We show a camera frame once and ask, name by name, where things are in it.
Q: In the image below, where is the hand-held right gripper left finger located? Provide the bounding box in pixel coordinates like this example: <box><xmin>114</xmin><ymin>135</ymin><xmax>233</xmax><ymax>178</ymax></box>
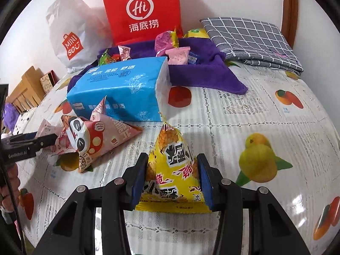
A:
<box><xmin>33</xmin><ymin>153</ymin><xmax>149</xmax><ymax>255</ymax></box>

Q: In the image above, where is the panda-print triangular snack packet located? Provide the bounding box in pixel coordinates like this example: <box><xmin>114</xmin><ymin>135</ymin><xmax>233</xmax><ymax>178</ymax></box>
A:
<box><xmin>52</xmin><ymin>96</ymin><xmax>144</xmax><ymax>174</ymax></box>

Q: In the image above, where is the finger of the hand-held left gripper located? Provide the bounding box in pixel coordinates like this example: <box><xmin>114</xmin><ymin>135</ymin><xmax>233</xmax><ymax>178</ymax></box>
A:
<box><xmin>1</xmin><ymin>132</ymin><xmax>58</xmax><ymax>149</ymax></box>

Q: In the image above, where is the pink and white snack packet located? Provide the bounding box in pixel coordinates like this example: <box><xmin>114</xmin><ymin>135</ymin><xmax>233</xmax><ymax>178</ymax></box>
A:
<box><xmin>118</xmin><ymin>45</ymin><xmax>132</xmax><ymax>61</ymax></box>

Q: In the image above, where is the yellow triangular snack packet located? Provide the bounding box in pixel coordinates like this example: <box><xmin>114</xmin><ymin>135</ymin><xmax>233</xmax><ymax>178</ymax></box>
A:
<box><xmin>135</xmin><ymin>112</ymin><xmax>213</xmax><ymax>214</ymax></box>

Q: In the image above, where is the white spotted cloth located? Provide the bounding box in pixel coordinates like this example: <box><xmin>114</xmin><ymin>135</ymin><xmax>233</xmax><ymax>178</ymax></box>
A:
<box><xmin>13</xmin><ymin>109</ymin><xmax>35</xmax><ymax>136</ymax></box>

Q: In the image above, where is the grey checked cloth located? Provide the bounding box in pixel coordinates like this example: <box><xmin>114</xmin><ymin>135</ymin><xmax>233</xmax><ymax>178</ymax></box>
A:
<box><xmin>200</xmin><ymin>17</ymin><xmax>304</xmax><ymax>78</ymax></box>

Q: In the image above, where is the pale pink snack packet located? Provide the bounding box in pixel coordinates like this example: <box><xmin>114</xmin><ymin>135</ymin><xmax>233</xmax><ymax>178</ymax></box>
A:
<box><xmin>35</xmin><ymin>119</ymin><xmax>63</xmax><ymax>140</ymax></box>

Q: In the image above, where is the small pink snack packet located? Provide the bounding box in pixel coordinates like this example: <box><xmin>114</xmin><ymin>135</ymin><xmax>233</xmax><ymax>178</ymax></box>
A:
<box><xmin>165</xmin><ymin>46</ymin><xmax>191</xmax><ymax>65</ymax></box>

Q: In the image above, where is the green snack packet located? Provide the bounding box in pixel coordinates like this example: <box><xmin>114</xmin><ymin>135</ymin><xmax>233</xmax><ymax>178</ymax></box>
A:
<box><xmin>98</xmin><ymin>48</ymin><xmax>113</xmax><ymax>67</ymax></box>

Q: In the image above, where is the wooden chair back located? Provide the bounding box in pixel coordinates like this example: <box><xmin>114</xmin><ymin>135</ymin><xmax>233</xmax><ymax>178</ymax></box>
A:
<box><xmin>281</xmin><ymin>0</ymin><xmax>299</xmax><ymax>50</ymax></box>

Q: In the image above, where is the fruit-printed tablecloth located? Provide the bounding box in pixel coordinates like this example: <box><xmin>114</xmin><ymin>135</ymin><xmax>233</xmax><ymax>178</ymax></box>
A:
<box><xmin>16</xmin><ymin>56</ymin><xmax>340</xmax><ymax>255</ymax></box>

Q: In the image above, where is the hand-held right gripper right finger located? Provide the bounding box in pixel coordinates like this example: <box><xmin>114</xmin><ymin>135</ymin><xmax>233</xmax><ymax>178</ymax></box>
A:
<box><xmin>197</xmin><ymin>153</ymin><xmax>311</xmax><ymax>255</ymax></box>

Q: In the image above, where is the purple cloth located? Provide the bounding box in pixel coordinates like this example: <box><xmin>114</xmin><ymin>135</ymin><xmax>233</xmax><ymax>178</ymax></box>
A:
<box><xmin>4</xmin><ymin>103</ymin><xmax>20</xmax><ymax>134</ymax></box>

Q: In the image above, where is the pink and yellow snack packet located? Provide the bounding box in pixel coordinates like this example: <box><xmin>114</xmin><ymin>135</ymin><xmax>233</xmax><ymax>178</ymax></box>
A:
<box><xmin>155</xmin><ymin>30</ymin><xmax>180</xmax><ymax>57</ymax></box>

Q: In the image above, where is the white plastic bag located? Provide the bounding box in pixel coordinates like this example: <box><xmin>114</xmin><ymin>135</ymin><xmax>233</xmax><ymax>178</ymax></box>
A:
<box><xmin>46</xmin><ymin>0</ymin><xmax>113</xmax><ymax>74</ymax></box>

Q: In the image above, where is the cardboard box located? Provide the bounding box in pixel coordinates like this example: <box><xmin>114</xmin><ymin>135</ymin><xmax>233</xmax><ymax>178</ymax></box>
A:
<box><xmin>40</xmin><ymin>70</ymin><xmax>60</xmax><ymax>95</ymax></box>

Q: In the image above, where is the red paper bag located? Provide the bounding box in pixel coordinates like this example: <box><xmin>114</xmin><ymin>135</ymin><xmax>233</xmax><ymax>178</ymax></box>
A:
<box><xmin>101</xmin><ymin>0</ymin><xmax>184</xmax><ymax>46</ymax></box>

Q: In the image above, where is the wooden furniture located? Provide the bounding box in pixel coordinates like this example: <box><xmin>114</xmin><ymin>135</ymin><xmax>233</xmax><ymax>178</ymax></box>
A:
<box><xmin>5</xmin><ymin>66</ymin><xmax>45</xmax><ymax>112</ymax></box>

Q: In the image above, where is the blue tissue pack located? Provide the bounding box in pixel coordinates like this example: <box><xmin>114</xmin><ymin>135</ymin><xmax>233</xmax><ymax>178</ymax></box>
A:
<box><xmin>66</xmin><ymin>57</ymin><xmax>172</xmax><ymax>123</ymax></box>

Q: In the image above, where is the yellow snack bag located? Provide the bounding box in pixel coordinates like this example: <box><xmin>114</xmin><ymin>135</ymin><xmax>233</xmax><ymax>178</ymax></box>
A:
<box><xmin>183</xmin><ymin>28</ymin><xmax>210</xmax><ymax>39</ymax></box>

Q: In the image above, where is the person's left hand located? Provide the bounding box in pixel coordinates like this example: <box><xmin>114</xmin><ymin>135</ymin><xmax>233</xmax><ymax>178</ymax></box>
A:
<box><xmin>0</xmin><ymin>164</ymin><xmax>20</xmax><ymax>215</ymax></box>

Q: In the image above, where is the purple towel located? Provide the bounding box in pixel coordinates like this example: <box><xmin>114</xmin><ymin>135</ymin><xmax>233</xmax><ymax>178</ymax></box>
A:
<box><xmin>96</xmin><ymin>38</ymin><xmax>249</xmax><ymax>95</ymax></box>

